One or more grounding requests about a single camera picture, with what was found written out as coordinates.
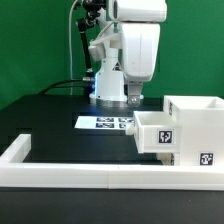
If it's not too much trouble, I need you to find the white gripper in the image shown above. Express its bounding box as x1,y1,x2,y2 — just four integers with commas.
121,23,160,106

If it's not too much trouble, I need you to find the white drawer cabinet box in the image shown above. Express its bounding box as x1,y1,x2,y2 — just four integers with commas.
157,96,224,167

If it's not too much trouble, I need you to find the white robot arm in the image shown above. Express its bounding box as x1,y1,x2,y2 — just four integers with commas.
88,0,167,107

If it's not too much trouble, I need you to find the white sheet with markers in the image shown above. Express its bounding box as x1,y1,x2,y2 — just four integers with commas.
75,116,133,130

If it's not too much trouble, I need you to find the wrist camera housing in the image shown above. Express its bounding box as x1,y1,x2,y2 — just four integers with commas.
88,34,121,61

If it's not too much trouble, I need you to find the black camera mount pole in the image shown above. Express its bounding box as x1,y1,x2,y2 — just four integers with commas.
77,0,94,77

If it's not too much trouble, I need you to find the white cable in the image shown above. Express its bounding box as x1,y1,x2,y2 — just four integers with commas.
67,0,81,96

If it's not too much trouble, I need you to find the white boundary fence frame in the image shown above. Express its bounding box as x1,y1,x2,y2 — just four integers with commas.
0,134,224,190

